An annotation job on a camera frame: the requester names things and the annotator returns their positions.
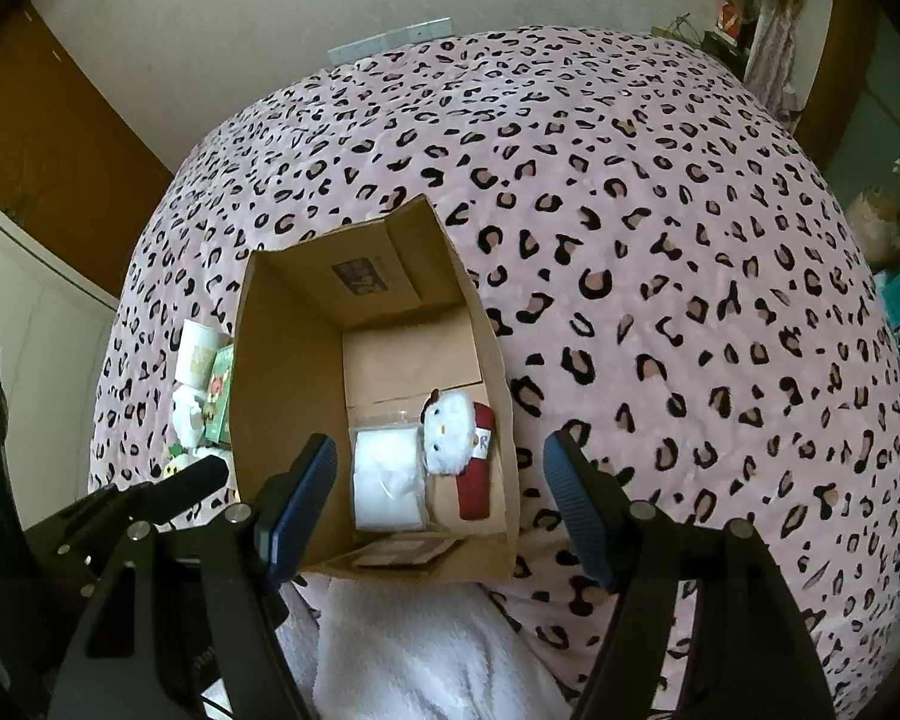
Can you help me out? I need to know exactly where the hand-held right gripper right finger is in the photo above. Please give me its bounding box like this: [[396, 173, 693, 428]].
[[543, 430, 850, 720]]

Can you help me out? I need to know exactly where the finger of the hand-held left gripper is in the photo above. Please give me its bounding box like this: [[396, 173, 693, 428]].
[[24, 456, 230, 567]]

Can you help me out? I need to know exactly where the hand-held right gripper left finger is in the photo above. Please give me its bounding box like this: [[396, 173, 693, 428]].
[[49, 433, 339, 720]]

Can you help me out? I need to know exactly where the white fluffy plush toy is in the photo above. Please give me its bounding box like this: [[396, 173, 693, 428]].
[[169, 382, 210, 446]]

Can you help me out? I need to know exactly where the green toy bricks box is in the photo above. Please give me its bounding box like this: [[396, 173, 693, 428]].
[[204, 343, 240, 446]]

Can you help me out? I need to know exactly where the white paper cup gold label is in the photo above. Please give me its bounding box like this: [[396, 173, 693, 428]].
[[176, 319, 227, 386]]

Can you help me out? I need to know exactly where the brown cardboard box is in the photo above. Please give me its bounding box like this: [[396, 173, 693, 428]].
[[227, 193, 523, 586]]

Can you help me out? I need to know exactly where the clear bag with white item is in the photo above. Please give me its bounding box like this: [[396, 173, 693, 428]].
[[348, 409, 431, 534]]

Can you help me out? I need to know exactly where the white cat plush red body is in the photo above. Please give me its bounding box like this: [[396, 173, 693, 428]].
[[418, 388, 497, 523]]

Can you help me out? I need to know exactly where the brown paper envelope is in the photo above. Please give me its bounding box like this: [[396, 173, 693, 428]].
[[342, 307, 489, 411]]

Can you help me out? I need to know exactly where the white fluffy cloth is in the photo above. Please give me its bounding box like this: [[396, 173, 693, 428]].
[[274, 574, 572, 720]]

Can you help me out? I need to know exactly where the white cabinet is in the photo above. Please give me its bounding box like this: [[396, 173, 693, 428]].
[[0, 184, 121, 497]]

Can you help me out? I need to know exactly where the pink leopard print blanket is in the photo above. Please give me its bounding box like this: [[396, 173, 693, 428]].
[[90, 24, 900, 720]]

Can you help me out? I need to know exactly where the brown wooden door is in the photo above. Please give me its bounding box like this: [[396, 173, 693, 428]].
[[0, 7, 174, 302]]

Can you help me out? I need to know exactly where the beige plastic bag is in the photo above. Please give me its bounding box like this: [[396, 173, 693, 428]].
[[847, 186, 900, 265]]

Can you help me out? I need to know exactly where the pink hanging cloth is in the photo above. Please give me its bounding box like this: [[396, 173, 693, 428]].
[[742, 0, 805, 130]]

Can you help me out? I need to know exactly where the grey wall power strip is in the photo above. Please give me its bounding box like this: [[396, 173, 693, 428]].
[[328, 17, 452, 67]]

